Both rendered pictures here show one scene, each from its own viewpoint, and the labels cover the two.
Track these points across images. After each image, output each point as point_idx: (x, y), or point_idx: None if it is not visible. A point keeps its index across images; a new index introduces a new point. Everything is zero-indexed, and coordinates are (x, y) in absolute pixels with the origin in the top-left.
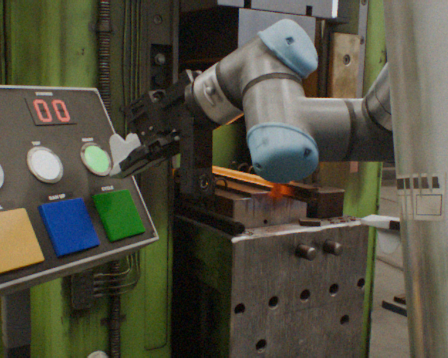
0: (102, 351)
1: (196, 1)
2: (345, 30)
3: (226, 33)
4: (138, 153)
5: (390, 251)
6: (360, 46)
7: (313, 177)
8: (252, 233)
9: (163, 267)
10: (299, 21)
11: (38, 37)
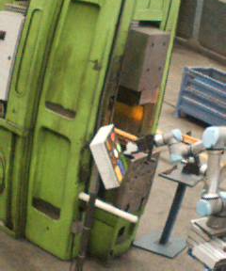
0: (83, 192)
1: (127, 85)
2: None
3: (135, 95)
4: (138, 151)
5: (179, 167)
6: None
7: (138, 129)
8: (135, 158)
9: None
10: (153, 89)
11: (56, 79)
